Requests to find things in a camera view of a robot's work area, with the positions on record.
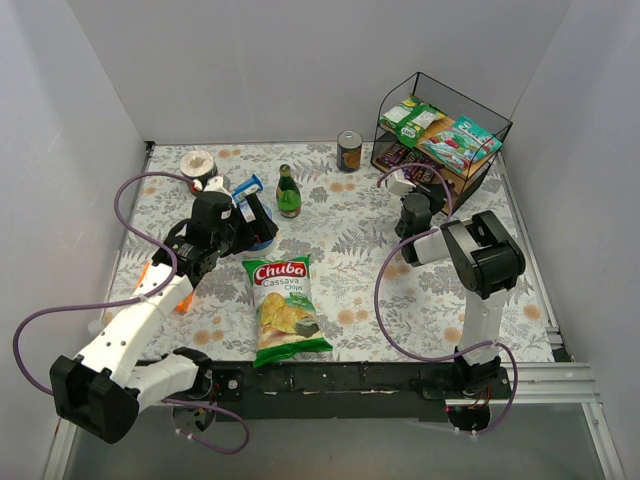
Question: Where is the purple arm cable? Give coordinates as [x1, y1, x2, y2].
[12, 172, 250, 455]
[374, 162, 519, 435]

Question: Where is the green candy bag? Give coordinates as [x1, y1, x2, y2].
[378, 95, 446, 148]

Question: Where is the orange smiley snack box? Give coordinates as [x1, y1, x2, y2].
[134, 261, 194, 314]

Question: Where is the dark tin can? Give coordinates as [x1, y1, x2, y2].
[337, 130, 363, 172]

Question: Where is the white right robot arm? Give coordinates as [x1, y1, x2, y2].
[395, 187, 526, 394]

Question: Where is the green glass bottle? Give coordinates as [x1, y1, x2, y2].
[276, 164, 302, 218]

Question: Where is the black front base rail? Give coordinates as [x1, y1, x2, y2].
[170, 361, 514, 422]

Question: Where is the purple m&m bag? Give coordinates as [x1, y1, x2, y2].
[409, 167, 438, 185]
[375, 142, 408, 171]
[400, 150, 425, 169]

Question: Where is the teal Fox's candy bag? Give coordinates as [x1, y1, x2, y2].
[421, 116, 502, 173]

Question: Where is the blue cookie packet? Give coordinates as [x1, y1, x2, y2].
[232, 174, 264, 222]

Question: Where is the green Chuba chips bag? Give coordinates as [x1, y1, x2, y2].
[243, 255, 332, 368]

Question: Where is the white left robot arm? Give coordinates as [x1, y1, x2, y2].
[50, 191, 278, 444]

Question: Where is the purple M&M bag front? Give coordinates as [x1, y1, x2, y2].
[375, 142, 408, 171]

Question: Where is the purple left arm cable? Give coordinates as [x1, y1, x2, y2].
[12, 172, 250, 455]

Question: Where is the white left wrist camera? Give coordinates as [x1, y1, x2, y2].
[190, 175, 231, 196]

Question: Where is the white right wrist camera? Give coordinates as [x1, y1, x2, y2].
[384, 170, 415, 198]

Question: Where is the black wire wooden shelf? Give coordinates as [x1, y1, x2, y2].
[371, 72, 512, 213]

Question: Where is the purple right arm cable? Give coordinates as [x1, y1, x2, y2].
[374, 162, 519, 435]

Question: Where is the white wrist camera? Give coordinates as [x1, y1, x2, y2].
[190, 175, 231, 196]
[384, 170, 415, 198]

